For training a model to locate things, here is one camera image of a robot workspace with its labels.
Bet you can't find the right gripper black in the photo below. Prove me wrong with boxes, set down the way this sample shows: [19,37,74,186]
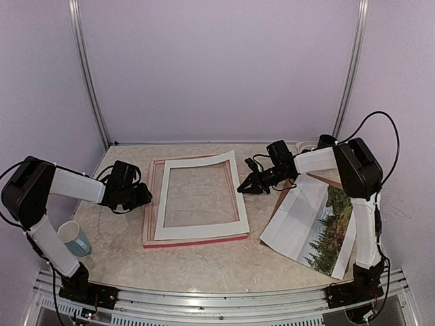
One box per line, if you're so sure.
[237,165,290,194]

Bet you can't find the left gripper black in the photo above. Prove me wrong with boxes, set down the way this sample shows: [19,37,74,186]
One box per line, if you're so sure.
[121,182,152,210]

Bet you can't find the white mat board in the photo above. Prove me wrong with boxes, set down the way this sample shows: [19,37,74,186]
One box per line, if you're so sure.
[154,150,249,240]

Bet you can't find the wooden picture frame pink edge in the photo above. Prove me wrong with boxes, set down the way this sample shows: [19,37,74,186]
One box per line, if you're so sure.
[143,151,249,249]

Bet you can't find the landscape photo print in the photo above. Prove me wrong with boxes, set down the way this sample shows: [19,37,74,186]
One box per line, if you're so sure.
[260,187,354,277]

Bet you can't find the clear acrylic glass sheet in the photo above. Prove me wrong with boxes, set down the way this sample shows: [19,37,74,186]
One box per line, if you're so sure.
[164,163,239,228]

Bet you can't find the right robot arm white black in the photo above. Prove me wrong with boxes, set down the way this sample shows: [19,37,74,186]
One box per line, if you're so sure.
[237,138,385,302]

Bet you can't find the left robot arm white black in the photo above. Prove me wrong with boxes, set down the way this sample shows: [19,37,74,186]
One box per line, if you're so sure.
[1,156,153,302]

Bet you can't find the brown backing board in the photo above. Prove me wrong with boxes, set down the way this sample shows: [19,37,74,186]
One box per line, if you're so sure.
[271,173,343,219]

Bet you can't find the white round coaster plate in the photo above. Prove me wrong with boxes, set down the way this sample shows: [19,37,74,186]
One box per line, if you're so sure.
[295,141,317,153]

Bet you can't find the light blue mug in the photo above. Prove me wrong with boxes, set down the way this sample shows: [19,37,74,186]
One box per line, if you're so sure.
[57,221,91,257]

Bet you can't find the dark green cup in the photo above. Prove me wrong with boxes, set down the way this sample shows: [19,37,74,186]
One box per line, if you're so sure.
[317,134,337,149]

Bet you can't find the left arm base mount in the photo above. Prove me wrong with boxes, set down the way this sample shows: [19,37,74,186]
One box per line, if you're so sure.
[59,263,119,310]

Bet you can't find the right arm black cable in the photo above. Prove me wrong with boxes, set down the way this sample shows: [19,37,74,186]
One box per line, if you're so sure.
[346,111,400,191]

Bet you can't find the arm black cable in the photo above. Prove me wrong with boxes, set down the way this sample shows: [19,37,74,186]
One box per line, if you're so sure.
[0,160,35,228]
[346,111,400,191]

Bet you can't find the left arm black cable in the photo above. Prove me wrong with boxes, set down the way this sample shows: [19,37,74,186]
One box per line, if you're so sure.
[0,160,35,228]

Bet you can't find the front aluminium rail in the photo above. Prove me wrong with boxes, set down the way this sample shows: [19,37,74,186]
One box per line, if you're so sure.
[23,268,419,326]

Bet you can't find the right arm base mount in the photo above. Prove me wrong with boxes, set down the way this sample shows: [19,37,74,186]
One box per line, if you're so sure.
[325,260,384,309]

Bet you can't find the left aluminium post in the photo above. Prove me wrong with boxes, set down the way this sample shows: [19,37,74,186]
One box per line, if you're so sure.
[68,0,111,150]

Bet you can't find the aluminium post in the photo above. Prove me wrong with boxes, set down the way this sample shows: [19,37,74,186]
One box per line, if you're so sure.
[332,0,370,138]
[68,0,111,150]

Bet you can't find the right aluminium post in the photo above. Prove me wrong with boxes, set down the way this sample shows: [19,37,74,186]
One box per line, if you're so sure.
[332,0,370,138]

